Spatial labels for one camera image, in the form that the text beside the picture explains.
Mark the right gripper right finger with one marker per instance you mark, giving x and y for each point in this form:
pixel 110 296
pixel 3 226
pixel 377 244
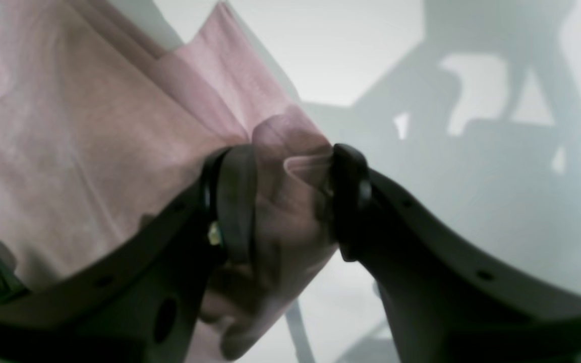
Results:
pixel 445 300

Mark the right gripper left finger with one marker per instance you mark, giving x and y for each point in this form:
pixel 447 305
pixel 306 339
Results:
pixel 140 303

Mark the pink T-shirt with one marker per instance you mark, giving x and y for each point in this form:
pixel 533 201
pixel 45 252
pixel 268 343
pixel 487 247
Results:
pixel 100 128

